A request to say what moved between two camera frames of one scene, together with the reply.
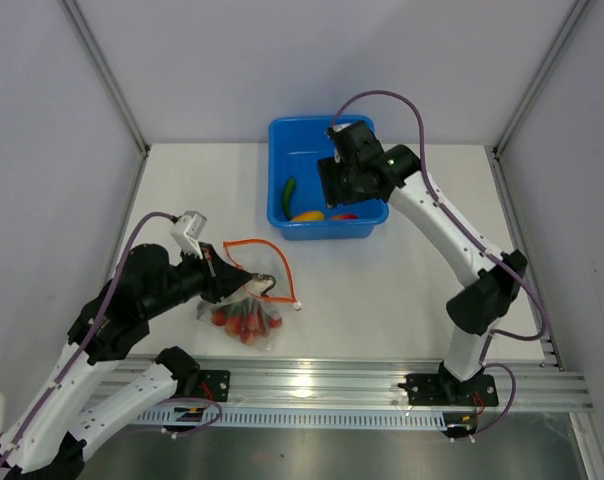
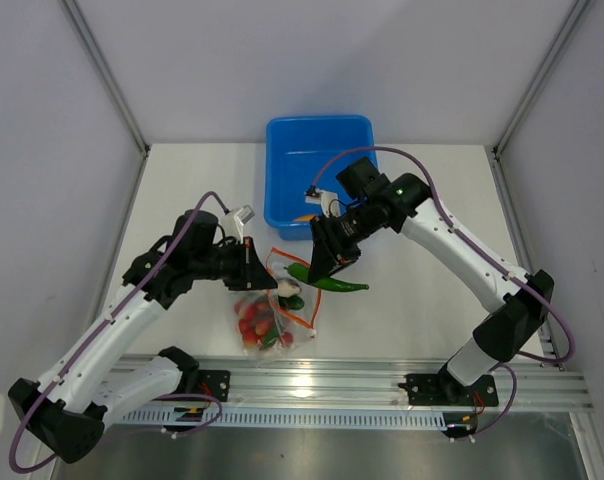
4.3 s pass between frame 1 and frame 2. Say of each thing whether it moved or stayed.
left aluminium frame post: stayed
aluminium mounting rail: stayed
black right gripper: moved
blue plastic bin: stayed
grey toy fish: moved
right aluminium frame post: stayed
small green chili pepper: moved
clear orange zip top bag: moved
